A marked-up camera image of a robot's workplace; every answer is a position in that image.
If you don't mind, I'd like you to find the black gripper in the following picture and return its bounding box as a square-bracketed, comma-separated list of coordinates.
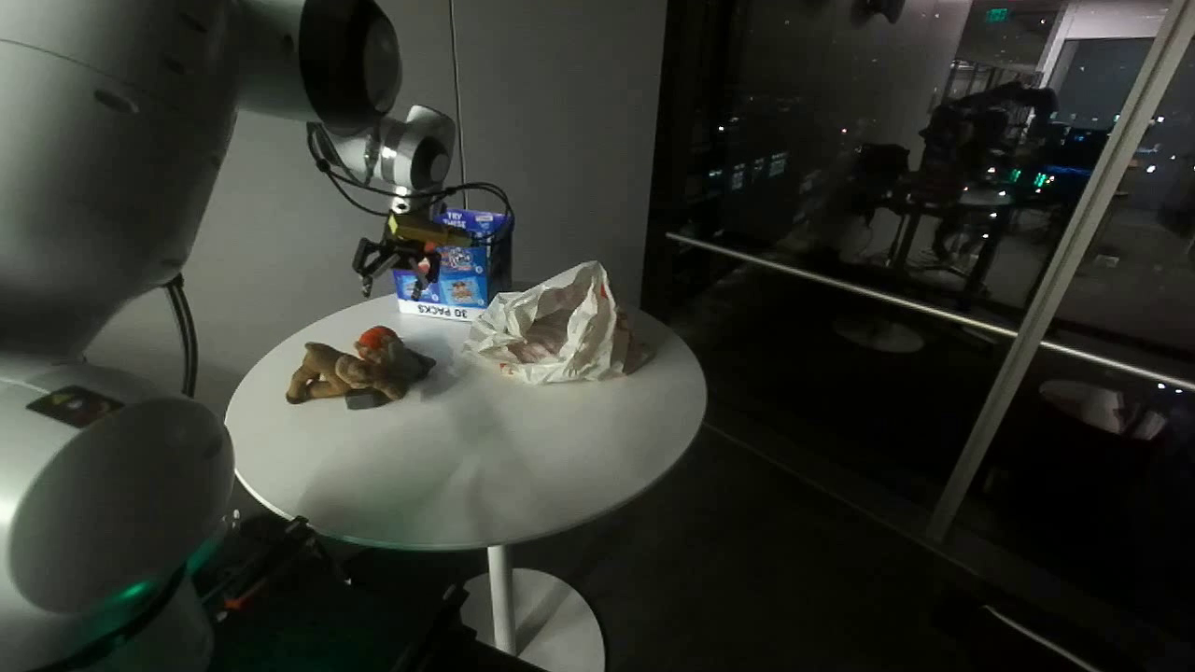
[353, 228, 439, 284]

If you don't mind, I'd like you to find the orange toy tomato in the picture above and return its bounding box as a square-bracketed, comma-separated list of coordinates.
[349, 323, 403, 363]

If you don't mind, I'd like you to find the brown plush toy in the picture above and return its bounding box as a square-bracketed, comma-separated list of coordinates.
[282, 340, 408, 406]

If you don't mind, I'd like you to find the white plastic bag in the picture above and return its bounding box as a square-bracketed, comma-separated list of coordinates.
[468, 258, 657, 389]

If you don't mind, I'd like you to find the blue snack variety box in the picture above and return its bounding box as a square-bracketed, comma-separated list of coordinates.
[391, 206, 517, 323]

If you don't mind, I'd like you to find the grey vertical window mullion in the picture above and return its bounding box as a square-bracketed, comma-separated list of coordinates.
[922, 0, 1195, 547]

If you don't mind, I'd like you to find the yellow wrist camera box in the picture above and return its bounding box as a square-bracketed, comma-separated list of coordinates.
[384, 213, 439, 246]

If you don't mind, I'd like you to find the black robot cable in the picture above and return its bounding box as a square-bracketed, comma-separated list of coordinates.
[161, 120, 515, 405]

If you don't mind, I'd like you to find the white table pedestal base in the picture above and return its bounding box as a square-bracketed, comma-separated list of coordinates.
[460, 541, 611, 672]

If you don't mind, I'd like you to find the grey horizontal window rail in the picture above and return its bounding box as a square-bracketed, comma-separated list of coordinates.
[666, 228, 1195, 394]

